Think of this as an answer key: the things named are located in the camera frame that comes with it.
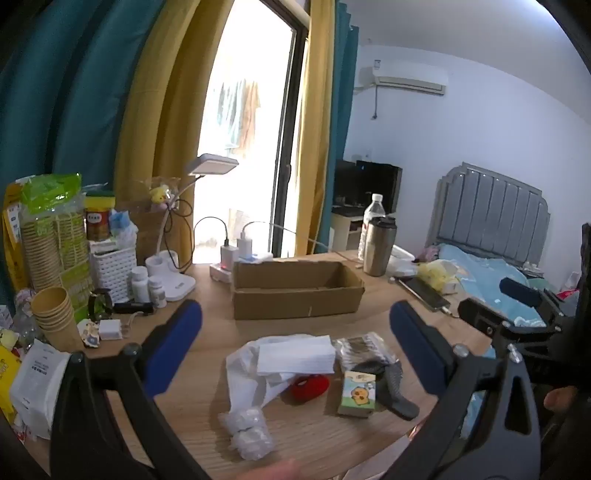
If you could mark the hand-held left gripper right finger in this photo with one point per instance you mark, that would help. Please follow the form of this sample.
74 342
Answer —
418 346

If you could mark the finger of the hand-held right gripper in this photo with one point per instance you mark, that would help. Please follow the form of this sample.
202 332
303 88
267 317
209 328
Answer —
521 288
480 318

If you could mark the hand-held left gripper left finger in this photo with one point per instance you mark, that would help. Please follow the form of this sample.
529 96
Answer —
173 346

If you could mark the clear cotton swab pack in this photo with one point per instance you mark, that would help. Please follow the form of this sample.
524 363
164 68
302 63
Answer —
362 348

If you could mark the white towel cloth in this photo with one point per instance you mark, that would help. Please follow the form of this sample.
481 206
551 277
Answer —
242 374

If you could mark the duck print tissue pack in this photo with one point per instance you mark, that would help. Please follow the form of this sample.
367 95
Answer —
358 397

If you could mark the clear cotton pad pack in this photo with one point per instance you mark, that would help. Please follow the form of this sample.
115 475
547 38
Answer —
247 431

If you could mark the red plush toy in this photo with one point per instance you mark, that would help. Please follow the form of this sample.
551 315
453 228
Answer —
307 390

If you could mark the brown cardboard box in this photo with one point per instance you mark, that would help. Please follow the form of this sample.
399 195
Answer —
295 302

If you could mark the person's right hand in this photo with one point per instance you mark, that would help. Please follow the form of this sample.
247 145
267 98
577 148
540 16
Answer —
561 398

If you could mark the person's left hand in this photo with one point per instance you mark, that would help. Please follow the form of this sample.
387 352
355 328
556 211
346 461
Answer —
272 471

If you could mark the light blue bedding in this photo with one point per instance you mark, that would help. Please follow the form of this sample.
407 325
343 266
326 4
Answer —
480 272

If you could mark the black phone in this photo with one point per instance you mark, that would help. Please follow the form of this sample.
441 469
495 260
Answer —
425 291

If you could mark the short white pill bottle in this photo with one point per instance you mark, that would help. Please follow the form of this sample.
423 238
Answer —
157 293

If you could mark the black stick device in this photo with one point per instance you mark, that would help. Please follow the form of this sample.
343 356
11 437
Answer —
131 308

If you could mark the yellow plastic bag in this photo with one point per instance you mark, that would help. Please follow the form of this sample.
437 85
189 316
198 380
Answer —
436 272

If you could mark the white desk lamp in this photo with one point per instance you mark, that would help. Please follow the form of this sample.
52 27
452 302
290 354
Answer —
168 281

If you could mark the white plug adapter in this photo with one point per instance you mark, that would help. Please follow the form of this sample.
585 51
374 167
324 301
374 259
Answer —
110 330

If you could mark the tall white pill bottle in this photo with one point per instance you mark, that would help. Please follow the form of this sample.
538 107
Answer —
140 286

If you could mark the grey padded headboard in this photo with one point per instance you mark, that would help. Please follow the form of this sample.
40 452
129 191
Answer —
498 217

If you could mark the dark green glass object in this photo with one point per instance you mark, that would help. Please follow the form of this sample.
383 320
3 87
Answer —
99 304

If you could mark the white container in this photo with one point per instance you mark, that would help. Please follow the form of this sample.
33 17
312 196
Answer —
402 261

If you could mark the white power strip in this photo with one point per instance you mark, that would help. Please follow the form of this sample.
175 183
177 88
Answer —
221 273

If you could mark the white woven plastic basket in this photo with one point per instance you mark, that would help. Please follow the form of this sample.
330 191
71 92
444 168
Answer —
113 272

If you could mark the steel tumbler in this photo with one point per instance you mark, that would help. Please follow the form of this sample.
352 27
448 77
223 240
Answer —
379 249

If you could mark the white charger with black plug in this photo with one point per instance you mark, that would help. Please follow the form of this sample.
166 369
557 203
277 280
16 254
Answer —
228 256

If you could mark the brown paper bag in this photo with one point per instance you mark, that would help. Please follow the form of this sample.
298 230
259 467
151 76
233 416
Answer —
147 235

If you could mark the crumpled white plastic bag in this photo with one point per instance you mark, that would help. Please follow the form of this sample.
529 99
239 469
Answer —
128 239

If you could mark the stack of brown paper cups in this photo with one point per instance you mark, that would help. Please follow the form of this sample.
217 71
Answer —
55 318

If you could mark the green white carton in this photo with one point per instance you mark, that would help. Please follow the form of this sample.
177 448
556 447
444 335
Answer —
104 246

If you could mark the blue mask pack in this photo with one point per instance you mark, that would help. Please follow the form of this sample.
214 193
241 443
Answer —
119 221

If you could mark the white cabinet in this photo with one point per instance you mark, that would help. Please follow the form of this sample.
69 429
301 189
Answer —
341 230

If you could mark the white pouch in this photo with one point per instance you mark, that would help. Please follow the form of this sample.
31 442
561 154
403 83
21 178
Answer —
37 387

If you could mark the clear water bottle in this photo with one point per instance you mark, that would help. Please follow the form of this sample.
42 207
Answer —
371 210

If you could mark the jar with yellow lid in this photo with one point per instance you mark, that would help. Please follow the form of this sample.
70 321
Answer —
98 221

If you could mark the yellow duck toy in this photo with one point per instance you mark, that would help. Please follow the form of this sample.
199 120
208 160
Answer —
159 194

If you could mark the green wrapped paper cup pack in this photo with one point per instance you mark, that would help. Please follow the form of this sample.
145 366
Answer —
51 240

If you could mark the yellow package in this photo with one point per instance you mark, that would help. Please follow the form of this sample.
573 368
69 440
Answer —
7 374

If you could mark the black television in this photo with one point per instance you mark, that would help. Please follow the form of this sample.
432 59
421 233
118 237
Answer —
369 184

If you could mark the yellow snack bag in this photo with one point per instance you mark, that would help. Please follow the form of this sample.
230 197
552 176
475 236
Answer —
11 249

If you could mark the narrow yellow curtain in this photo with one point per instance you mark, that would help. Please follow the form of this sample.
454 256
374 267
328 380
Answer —
316 138

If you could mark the wide yellow curtain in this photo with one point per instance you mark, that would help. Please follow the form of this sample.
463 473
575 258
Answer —
157 115

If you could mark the hanging clothes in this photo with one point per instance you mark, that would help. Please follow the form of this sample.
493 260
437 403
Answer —
240 115

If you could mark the narrow teal curtain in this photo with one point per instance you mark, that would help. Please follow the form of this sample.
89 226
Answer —
341 115

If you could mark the white air conditioner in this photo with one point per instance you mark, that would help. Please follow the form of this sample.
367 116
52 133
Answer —
401 76

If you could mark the wide teal curtain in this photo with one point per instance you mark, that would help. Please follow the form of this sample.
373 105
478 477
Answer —
55 115

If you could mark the black sliding door frame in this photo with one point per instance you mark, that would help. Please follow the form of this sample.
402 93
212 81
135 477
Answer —
288 138

